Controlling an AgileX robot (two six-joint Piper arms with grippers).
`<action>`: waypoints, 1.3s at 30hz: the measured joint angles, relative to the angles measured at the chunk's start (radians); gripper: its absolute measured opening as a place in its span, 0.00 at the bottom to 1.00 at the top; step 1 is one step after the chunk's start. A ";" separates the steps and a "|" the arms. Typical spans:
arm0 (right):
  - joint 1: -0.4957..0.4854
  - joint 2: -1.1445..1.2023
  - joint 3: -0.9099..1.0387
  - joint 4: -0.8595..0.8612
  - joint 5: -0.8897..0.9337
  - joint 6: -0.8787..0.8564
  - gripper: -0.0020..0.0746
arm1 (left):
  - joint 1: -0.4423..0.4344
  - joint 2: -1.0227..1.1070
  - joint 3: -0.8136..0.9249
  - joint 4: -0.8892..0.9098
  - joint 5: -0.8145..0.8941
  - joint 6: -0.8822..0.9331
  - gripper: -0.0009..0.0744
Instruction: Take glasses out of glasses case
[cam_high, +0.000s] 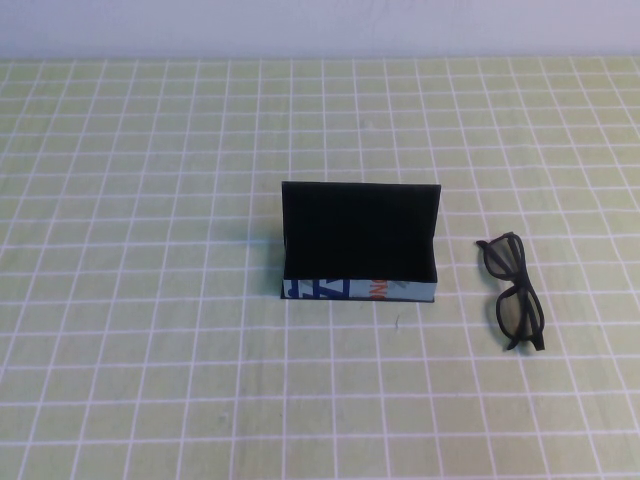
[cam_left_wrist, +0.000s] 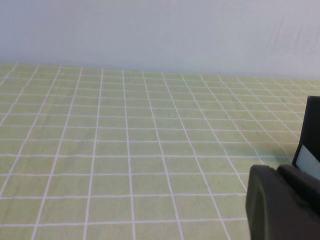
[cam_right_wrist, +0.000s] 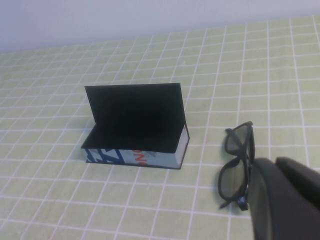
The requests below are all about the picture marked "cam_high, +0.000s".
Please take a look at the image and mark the green white checkered tablecloth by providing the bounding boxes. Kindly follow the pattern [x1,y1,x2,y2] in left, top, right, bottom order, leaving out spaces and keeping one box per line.
[0,56,640,480]

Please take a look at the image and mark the black frame glasses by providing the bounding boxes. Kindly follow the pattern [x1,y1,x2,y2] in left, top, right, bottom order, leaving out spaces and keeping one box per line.
[474,230,548,353]

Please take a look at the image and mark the black glasses case printed side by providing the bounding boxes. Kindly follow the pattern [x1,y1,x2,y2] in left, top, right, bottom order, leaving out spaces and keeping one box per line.
[279,180,445,304]

